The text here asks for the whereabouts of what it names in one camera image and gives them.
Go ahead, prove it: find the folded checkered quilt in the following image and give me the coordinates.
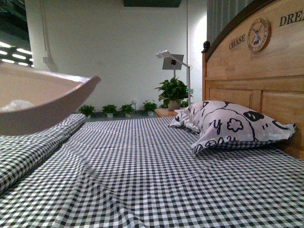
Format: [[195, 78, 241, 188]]
[[0, 114, 86, 193]]

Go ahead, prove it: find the white wall socket box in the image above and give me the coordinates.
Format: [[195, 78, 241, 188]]
[[42, 57, 51, 63]]

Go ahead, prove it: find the white cartoon print pillow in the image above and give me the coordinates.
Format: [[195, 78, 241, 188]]
[[169, 100, 296, 154]]

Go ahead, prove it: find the wooden headboard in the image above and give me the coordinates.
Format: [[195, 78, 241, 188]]
[[202, 0, 304, 159]]

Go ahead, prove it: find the small potted plant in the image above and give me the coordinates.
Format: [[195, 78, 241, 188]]
[[78, 105, 95, 118], [102, 104, 117, 118], [120, 104, 135, 117], [143, 100, 157, 116]]

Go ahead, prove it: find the black white checkered bedsheet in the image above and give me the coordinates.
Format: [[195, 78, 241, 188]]
[[0, 118, 304, 228]]

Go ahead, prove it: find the large potted green plant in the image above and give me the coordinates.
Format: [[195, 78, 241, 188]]
[[155, 77, 188, 111]]

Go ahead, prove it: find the white tablet floor stand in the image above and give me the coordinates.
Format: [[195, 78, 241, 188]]
[[156, 50, 191, 106]]

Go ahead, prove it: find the far wooden nightstand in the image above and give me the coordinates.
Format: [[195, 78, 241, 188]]
[[154, 108, 177, 117]]

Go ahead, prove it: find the beige plastic dustpan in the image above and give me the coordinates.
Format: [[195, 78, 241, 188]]
[[0, 63, 101, 136]]

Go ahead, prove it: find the white tissue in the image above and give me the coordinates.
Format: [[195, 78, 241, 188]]
[[0, 99, 35, 113]]

